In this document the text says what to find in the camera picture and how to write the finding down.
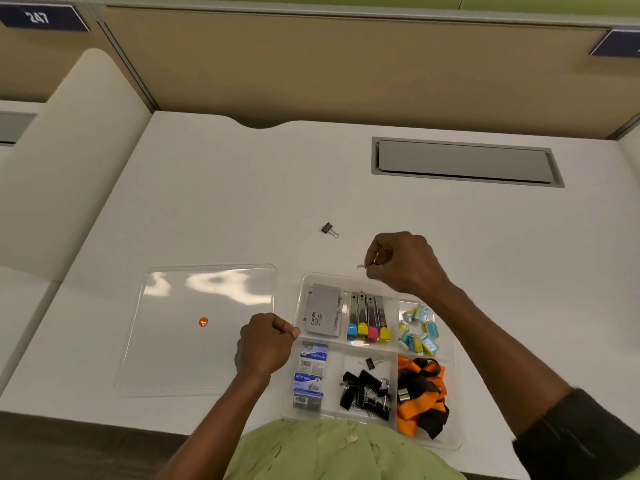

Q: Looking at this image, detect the clear flat plastic lid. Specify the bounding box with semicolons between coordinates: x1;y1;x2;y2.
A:
116;264;279;398

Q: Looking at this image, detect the green shirt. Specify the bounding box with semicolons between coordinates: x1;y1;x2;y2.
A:
222;418;467;480

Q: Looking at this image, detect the dark blue number sign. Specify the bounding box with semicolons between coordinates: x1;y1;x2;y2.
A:
0;2;91;33
589;29;640;59

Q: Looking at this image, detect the white side divider panel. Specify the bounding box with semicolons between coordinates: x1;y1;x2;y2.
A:
0;48;153;282

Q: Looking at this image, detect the grey card box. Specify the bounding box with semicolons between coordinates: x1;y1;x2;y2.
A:
303;283;344;338

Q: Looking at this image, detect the pile of blue yellow packets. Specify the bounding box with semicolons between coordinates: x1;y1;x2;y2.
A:
398;305;440;357

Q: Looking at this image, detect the grey desk cable cover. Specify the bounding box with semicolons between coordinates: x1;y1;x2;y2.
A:
371;137;566;188

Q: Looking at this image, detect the person's right hand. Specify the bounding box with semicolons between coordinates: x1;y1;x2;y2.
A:
364;232;452;296

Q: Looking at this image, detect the black sleeve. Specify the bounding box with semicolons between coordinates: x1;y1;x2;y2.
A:
512;388;640;480

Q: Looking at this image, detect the pink cap highlighter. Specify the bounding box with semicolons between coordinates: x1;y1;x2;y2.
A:
366;294;380;344

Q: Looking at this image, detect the blue label staple box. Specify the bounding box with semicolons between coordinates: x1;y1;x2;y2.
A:
292;372;325;410
298;341;329;377

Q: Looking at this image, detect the person's left hand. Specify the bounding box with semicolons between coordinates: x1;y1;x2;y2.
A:
234;312;302;380

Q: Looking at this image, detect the clear plastic organizer tray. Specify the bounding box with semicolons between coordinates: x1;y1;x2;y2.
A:
281;272;464;451

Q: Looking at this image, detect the person's left forearm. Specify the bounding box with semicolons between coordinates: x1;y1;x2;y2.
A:
154;367;282;480

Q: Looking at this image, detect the blue cap highlighter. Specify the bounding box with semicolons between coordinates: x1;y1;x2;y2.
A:
347;292;360;341

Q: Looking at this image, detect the orange black lanyard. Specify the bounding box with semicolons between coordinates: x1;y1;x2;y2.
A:
396;356;450;440

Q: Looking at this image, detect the pile of black binder clips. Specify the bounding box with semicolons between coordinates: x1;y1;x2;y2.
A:
339;370;392;422

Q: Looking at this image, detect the person's right forearm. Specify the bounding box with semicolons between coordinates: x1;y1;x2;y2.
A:
411;279;574;439

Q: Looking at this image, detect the yellow cap highlighter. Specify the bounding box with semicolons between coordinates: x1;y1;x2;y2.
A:
375;295;392;343
357;293;370;342

